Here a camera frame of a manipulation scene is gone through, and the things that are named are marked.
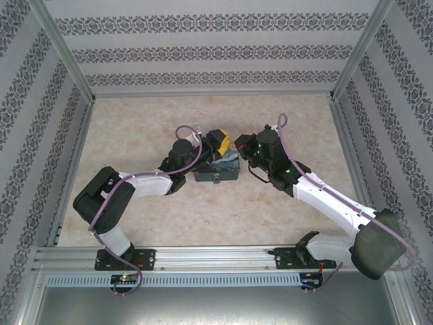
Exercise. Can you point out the small blue padlock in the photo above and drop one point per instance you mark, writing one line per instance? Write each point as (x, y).
(216, 178)

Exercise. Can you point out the starry night print tin box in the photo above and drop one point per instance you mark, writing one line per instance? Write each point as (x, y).
(226, 166)

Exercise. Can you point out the small lit circuit board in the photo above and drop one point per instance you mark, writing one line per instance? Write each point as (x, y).
(312, 281)
(125, 279)

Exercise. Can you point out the aluminium table edge rail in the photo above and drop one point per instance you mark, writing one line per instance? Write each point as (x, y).
(69, 176)
(363, 169)

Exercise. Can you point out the aluminium frame post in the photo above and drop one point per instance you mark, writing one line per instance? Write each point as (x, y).
(363, 50)
(64, 50)

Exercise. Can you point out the aluminium mounting rail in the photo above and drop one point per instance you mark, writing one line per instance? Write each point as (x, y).
(216, 259)

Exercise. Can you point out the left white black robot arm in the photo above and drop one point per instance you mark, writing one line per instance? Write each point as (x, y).
(149, 183)

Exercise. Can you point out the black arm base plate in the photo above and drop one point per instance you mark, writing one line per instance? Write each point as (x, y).
(145, 259)
(287, 259)

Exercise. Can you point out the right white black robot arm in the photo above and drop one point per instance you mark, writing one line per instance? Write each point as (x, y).
(333, 203)

